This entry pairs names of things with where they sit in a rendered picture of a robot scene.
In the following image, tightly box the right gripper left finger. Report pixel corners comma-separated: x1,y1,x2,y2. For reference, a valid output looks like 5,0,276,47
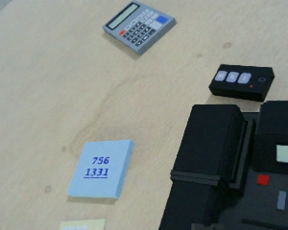
191,223,209,230

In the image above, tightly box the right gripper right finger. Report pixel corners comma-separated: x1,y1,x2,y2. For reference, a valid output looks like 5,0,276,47
208,224,227,230

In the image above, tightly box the grey pocket calculator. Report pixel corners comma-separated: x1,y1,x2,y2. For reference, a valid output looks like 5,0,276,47
102,0,177,56

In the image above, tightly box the black key fob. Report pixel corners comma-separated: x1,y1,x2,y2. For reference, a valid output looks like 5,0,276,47
208,64,275,103

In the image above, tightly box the light blue sticky note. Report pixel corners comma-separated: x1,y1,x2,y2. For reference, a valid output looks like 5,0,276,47
67,140,134,198

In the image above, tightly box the black telephone handset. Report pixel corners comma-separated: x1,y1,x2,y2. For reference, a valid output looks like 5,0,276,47
158,104,247,230

